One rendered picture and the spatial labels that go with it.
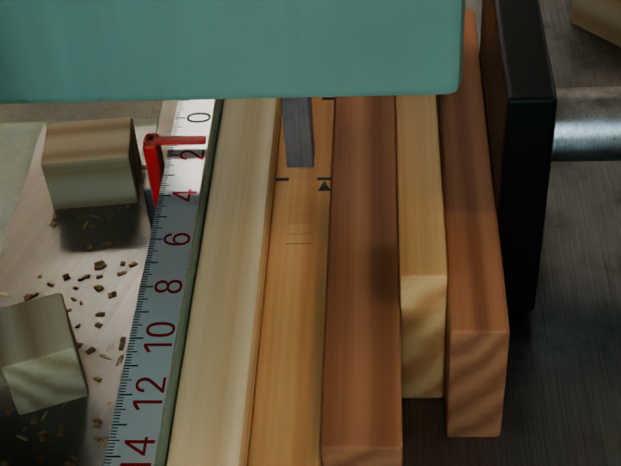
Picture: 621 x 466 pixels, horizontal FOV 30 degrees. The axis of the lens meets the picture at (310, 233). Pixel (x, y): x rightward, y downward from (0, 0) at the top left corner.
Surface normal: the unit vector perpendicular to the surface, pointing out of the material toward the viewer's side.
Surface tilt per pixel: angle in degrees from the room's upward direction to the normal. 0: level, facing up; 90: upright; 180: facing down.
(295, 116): 90
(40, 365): 90
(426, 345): 90
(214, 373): 0
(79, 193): 90
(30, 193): 0
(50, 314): 0
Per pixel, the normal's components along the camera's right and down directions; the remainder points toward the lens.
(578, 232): -0.06, -0.73
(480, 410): -0.04, 0.69
